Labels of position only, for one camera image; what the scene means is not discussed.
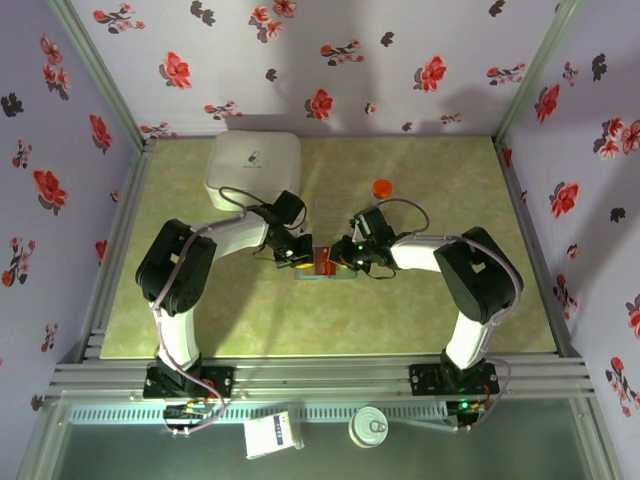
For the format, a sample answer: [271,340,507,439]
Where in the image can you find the aluminium front frame rail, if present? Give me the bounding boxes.
[44,352,599,401]

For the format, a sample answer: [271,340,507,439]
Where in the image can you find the aluminium side frame rail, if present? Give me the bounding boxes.
[492,135,586,361]
[79,138,157,362]

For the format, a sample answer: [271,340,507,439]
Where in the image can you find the orange lidded pill bottle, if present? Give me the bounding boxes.
[370,178,395,204]

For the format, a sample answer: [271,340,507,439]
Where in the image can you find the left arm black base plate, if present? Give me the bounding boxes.
[143,363,236,400]

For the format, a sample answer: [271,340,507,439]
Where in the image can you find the aluminium corner post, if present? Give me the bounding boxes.
[492,0,585,146]
[45,0,157,151]

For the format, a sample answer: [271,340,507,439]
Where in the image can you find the right arm lavender cable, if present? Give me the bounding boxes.
[384,198,525,434]

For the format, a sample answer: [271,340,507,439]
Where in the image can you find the white blue printed carton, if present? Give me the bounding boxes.
[243,408,307,460]

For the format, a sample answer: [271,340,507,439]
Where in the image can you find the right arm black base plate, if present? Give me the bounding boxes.
[408,362,500,397]

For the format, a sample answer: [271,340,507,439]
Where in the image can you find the silver tin can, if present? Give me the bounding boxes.
[348,405,389,449]

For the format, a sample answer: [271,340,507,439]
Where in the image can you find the white slotted cable duct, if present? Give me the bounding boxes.
[67,403,451,425]

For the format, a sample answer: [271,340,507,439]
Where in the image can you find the pale green card holder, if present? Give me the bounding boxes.
[293,263,360,282]

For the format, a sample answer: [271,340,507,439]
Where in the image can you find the white plastic storage box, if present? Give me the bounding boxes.
[202,130,303,214]

